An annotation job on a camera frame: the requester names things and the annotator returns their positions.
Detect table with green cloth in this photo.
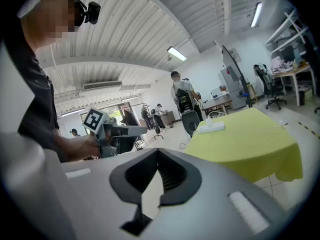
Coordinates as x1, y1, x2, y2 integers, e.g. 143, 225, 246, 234
183, 106, 304, 184

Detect office chair with draped jacket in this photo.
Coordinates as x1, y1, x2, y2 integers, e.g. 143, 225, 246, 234
253, 63, 288, 111

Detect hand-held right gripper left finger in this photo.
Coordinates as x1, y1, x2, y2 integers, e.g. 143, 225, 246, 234
2, 133, 159, 240

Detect person's head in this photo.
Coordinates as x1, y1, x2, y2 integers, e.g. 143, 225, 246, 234
19, 0, 83, 50

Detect wooden desk with white legs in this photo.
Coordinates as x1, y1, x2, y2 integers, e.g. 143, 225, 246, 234
270, 64, 318, 107

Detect black clothes rack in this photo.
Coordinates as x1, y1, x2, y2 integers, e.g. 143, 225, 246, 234
121, 102, 165, 140

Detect ceiling air conditioner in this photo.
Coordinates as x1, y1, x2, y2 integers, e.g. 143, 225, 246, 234
82, 80, 123, 93

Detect grey refrigerator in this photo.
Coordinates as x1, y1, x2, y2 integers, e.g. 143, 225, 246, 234
218, 65, 248, 111

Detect white shelf frame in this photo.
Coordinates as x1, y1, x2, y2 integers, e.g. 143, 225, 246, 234
264, 8, 312, 60

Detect white cabinet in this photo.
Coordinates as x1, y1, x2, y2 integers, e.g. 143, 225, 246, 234
210, 86, 231, 100

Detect person's left forearm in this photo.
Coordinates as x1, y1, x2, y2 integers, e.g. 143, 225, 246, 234
55, 134, 89, 163

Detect monitor on wheeled stand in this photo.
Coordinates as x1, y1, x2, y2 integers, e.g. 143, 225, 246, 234
221, 44, 254, 109

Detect white power strip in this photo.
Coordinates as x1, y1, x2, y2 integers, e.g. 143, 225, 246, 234
196, 120, 226, 135

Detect person's dark shirt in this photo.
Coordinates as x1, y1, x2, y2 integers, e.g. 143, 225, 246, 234
0, 0, 61, 163

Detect person's left hand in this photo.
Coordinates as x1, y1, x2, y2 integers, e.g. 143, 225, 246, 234
83, 130, 114, 158

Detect black and white seat shell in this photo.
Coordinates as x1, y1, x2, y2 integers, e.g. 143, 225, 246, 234
180, 109, 201, 138

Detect dark hanging garments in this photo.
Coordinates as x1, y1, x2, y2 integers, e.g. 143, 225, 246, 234
119, 108, 140, 127

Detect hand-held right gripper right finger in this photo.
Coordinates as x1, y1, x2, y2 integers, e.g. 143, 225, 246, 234
141, 148, 286, 240

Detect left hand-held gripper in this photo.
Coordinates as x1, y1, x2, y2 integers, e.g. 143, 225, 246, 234
81, 107, 149, 159

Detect black head-mounted camera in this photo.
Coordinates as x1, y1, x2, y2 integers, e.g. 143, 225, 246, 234
74, 0, 102, 26

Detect wooden table with black legs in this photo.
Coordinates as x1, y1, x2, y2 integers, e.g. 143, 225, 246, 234
201, 98, 234, 115

